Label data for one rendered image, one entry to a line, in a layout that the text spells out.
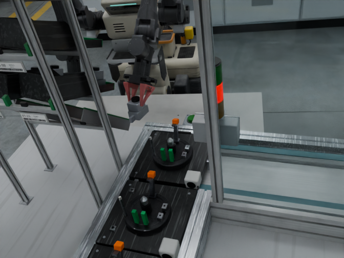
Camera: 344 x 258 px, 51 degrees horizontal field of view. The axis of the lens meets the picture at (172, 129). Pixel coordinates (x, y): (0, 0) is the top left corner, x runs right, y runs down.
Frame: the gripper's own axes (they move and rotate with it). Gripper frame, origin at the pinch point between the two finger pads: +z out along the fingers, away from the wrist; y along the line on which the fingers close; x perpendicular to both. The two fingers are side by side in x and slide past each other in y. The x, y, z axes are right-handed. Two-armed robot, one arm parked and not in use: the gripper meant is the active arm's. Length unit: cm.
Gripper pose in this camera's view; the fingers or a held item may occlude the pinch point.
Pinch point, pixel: (136, 103)
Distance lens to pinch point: 124.2
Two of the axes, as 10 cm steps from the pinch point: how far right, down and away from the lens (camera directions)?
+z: -1.7, 9.9, 0.1
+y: 8.7, 1.5, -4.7
